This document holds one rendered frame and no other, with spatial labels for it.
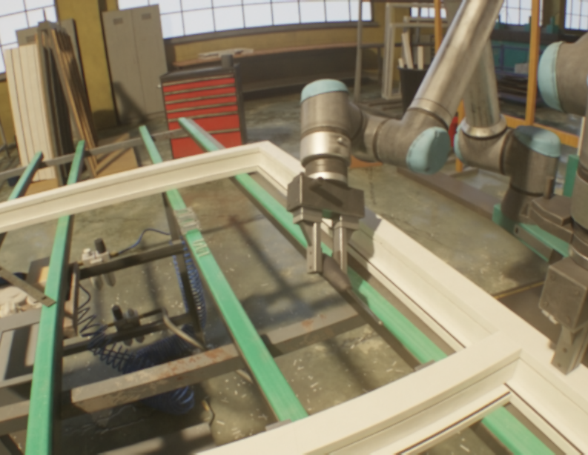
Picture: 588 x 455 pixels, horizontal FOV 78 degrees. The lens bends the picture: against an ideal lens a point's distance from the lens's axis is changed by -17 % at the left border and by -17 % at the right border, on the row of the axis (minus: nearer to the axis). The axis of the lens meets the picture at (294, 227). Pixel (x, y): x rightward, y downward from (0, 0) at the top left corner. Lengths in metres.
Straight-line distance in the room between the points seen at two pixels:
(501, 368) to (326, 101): 0.52
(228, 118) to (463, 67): 3.27
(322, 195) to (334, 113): 0.15
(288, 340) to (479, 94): 0.90
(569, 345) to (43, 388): 0.71
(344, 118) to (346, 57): 8.47
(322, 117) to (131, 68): 6.80
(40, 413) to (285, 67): 8.27
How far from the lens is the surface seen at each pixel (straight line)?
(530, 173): 1.35
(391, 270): 0.78
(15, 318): 0.94
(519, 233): 1.40
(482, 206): 3.15
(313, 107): 0.78
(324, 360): 1.86
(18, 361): 1.11
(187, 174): 1.33
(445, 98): 0.84
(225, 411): 1.72
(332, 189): 0.73
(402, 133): 0.80
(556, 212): 0.47
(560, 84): 0.58
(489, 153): 1.39
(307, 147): 0.75
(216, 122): 4.02
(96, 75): 7.57
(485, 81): 1.29
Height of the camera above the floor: 1.30
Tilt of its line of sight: 27 degrees down
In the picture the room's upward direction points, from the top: 5 degrees counter-clockwise
